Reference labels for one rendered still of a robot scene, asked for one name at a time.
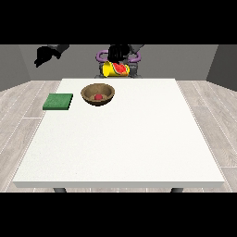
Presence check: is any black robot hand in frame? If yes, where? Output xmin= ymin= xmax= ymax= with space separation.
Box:
xmin=33 ymin=45 xmax=62 ymax=69
xmin=107 ymin=44 xmax=133 ymax=65

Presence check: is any yellow cup with melon print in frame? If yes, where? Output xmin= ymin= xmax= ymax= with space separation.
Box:
xmin=102 ymin=60 xmax=131 ymax=78

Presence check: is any brown wooden bowl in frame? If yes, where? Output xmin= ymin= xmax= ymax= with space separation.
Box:
xmin=80 ymin=82 xmax=116 ymax=107

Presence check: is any green square pad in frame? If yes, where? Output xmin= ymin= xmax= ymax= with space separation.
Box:
xmin=42 ymin=93 xmax=74 ymax=111

